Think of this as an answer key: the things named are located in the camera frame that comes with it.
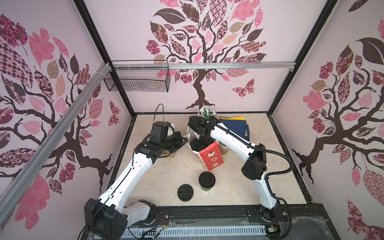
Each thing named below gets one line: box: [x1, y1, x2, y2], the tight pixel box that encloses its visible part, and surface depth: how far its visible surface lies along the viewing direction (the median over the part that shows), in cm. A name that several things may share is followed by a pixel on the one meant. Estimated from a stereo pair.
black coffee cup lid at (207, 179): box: [198, 171, 216, 189], surface depth 76 cm
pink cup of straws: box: [200, 107, 217, 118], surface depth 98 cm
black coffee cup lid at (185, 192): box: [177, 184, 194, 202], surface depth 81 cm
